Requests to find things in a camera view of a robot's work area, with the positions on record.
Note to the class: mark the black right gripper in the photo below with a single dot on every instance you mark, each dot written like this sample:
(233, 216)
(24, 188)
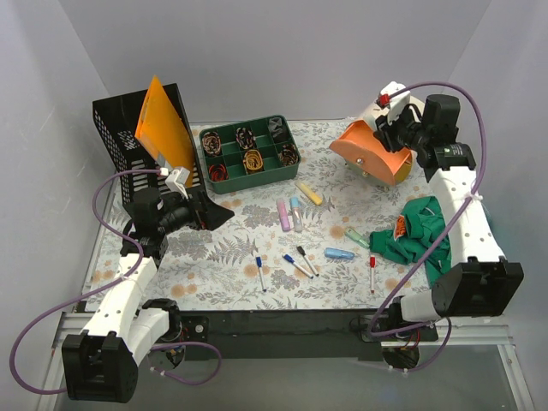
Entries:
(386, 134)

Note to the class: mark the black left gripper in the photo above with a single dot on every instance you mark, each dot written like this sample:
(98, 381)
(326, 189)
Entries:
(201, 211)

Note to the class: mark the cream cylindrical drawer box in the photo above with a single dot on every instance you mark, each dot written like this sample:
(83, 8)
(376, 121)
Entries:
(365, 155)

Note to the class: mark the pink highlighter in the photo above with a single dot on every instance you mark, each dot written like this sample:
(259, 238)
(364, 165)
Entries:
(283, 215)

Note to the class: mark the yellow highlighter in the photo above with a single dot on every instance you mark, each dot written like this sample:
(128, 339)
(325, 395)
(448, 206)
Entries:
(315, 198)

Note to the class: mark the orange plastic folder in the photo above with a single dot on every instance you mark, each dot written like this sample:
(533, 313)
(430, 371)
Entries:
(160, 130)

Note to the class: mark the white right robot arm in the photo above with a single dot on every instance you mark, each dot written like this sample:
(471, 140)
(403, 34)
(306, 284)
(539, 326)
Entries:
(481, 281)

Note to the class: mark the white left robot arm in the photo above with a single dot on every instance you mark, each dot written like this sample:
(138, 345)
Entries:
(101, 361)

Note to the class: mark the green compartment tray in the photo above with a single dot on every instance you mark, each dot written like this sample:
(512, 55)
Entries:
(249, 154)

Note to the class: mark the blue cap marker left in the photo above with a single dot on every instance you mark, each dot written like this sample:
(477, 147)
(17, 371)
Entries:
(258, 261)

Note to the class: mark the blue cap marker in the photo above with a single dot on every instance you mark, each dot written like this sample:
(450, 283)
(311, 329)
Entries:
(258, 261)
(298, 267)

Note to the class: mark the blue highlighter upright cap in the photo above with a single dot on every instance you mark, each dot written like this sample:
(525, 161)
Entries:
(296, 214)

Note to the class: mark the blue cap marker middle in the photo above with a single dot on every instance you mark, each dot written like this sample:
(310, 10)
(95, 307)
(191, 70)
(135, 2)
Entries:
(298, 267)

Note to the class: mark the green cloth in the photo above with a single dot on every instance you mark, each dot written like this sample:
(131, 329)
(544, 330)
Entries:
(418, 225)

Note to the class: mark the black cap marker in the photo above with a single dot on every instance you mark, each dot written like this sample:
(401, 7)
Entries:
(310, 264)

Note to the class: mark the floral table mat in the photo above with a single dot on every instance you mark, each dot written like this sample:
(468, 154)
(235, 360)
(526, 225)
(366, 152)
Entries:
(216, 270)

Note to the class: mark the light green clear highlighter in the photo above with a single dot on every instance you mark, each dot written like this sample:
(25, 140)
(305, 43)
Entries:
(357, 238)

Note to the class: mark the blue lying highlighter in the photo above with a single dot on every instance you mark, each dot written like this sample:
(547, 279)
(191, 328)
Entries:
(335, 253)

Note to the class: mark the red cap marker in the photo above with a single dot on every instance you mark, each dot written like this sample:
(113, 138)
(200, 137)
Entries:
(372, 264)

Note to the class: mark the black mesh file holder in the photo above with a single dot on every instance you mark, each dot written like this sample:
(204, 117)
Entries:
(116, 119)

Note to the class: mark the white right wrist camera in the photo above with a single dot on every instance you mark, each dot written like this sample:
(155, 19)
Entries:
(393, 98)

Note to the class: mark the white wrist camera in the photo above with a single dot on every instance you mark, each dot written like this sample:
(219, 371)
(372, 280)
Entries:
(175, 180)
(393, 98)

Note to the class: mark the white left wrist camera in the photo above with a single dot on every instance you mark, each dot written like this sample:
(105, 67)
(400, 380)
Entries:
(175, 180)

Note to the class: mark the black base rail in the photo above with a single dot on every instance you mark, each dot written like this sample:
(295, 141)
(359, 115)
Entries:
(283, 334)

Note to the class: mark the aluminium frame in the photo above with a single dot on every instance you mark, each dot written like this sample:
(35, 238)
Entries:
(468, 332)

